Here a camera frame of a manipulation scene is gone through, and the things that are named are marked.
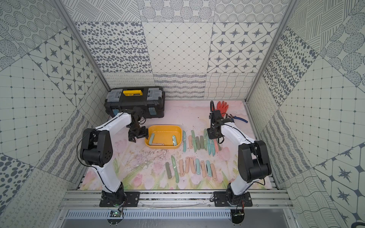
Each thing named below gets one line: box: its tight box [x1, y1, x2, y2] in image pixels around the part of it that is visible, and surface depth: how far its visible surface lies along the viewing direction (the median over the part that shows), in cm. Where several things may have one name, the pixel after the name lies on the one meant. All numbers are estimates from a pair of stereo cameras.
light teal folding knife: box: [172, 134, 178, 147], surface depth 100 cm
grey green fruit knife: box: [200, 135, 205, 150], surface depth 97 cm
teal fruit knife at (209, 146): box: [207, 138, 212, 156], surface depth 95 cm
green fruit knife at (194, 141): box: [191, 130, 197, 153], surface depth 100 cm
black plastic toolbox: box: [104, 85, 166, 119], surface depth 100 cm
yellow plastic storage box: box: [144, 124, 183, 150], surface depth 100 cm
